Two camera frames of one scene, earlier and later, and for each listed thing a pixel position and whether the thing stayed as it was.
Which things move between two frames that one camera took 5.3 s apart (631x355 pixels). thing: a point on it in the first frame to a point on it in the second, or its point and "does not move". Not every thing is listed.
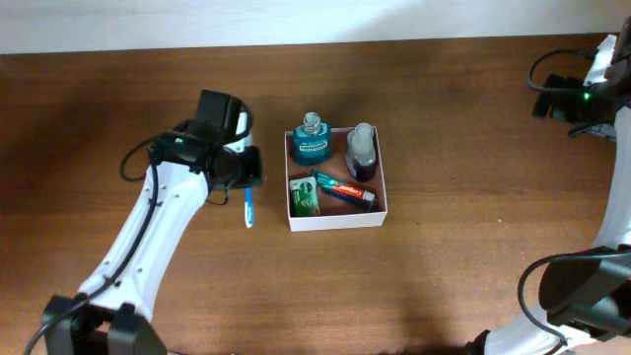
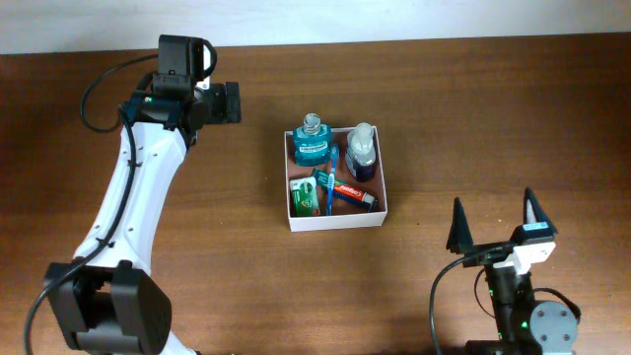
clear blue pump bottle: x=361 y=154 does not move
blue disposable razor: x=371 y=203 does not move
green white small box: x=305 y=196 does not move
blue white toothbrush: x=248 y=207 to x=335 y=155
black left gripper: x=252 y=175 to x=227 y=102
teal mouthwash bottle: x=313 y=140 does not move
